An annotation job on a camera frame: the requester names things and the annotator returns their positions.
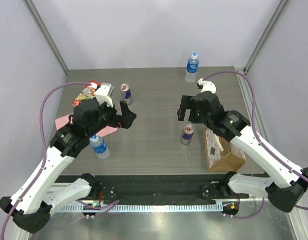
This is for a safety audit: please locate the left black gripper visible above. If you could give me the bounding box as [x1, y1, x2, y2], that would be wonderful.
[86, 98, 136, 138]

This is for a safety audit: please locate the Red Bull can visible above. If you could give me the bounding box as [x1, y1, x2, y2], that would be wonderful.
[120, 83, 132, 105]
[181, 124, 195, 145]

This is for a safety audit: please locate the Pocari Sweat bottle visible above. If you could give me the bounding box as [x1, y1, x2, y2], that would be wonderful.
[185, 52, 199, 83]
[89, 134, 110, 160]

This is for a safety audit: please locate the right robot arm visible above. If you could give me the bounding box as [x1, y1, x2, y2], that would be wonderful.
[177, 91, 308, 213]

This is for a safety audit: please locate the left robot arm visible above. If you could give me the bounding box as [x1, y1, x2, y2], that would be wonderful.
[0, 98, 137, 234]

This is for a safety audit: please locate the cat print canvas bag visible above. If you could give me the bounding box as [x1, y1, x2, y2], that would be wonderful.
[204, 128, 247, 173]

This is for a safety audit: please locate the pink clipboard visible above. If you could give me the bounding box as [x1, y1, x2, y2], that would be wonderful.
[55, 114, 118, 137]

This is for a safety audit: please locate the red children's book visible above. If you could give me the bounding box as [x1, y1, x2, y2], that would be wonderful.
[72, 81, 101, 107]

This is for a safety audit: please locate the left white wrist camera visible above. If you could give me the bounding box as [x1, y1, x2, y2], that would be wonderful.
[94, 83, 114, 107]

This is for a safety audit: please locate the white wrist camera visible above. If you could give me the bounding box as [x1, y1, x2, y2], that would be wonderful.
[94, 83, 114, 107]
[197, 78, 217, 94]

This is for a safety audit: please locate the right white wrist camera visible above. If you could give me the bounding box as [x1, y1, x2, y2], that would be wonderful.
[197, 78, 217, 94]

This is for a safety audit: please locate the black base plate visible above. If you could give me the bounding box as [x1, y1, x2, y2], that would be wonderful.
[55, 173, 269, 207]

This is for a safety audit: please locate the slotted cable duct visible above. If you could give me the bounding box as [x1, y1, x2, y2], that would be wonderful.
[59, 202, 223, 214]

